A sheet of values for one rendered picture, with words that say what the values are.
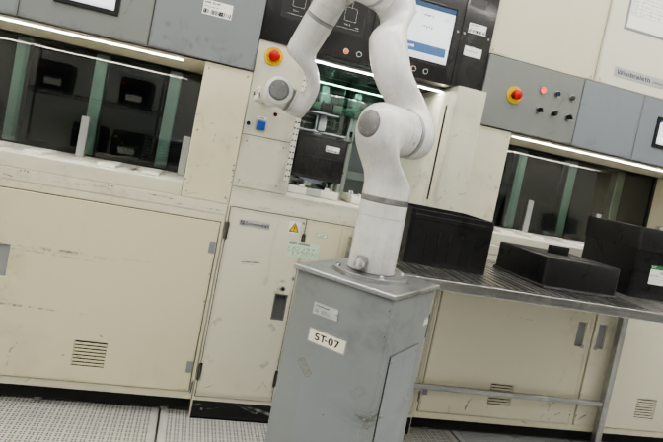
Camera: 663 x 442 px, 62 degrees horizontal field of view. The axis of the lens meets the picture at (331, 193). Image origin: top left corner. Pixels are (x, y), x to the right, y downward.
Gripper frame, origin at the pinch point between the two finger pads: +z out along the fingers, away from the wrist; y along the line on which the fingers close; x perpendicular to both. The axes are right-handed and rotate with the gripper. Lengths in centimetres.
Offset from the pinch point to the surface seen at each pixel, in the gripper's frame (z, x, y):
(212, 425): -2, -120, 2
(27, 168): 3, -39, -73
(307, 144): 22.6, -12.7, 21.7
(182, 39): 1.9, 13.1, -31.8
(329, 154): 22.7, -14.9, 31.4
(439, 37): 3, 36, 60
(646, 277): -36, -37, 140
